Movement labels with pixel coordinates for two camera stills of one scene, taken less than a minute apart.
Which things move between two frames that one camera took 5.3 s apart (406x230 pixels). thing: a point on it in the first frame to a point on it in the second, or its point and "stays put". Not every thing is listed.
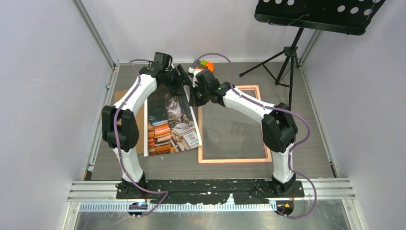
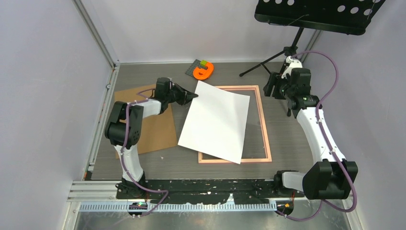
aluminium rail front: (91, 190) stays put
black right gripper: (193, 101) to (272, 81)
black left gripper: (176, 89) to (186, 97)
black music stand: (349, 16) stays put
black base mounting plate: (212, 191) stays put
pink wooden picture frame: (201, 160) stays put
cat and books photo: (170, 124) to (216, 122)
